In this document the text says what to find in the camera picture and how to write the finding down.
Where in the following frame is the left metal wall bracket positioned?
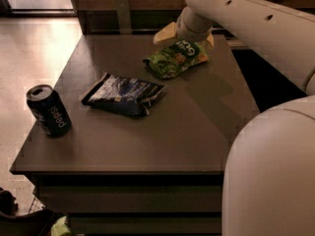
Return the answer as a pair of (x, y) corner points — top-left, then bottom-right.
(115, 0), (132, 34)

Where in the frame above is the grey drawer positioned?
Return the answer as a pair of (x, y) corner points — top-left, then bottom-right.
(70, 216), (221, 235)
(37, 186), (221, 213)

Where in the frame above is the dark chair at corner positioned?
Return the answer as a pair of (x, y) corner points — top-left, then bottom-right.
(0, 188), (57, 236)

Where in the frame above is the green rice chip bag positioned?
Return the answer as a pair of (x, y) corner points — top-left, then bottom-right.
(144, 39), (209, 80)

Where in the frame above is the lower grey drawer front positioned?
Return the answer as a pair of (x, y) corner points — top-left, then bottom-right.
(70, 216), (221, 235)

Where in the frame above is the blue chip bag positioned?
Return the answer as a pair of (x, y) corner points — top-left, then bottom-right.
(81, 73), (165, 117)

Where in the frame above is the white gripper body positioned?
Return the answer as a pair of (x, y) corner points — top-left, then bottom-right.
(176, 7), (213, 42)

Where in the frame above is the green item at bottom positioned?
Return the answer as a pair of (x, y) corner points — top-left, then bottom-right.
(50, 216), (72, 236)

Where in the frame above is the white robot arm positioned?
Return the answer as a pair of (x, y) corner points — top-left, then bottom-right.
(174, 0), (315, 236)

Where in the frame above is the blue pepsi can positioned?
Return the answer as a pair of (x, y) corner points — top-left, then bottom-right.
(27, 85), (72, 137)

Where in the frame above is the upper grey drawer front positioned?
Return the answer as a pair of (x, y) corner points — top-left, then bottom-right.
(37, 186), (221, 213)

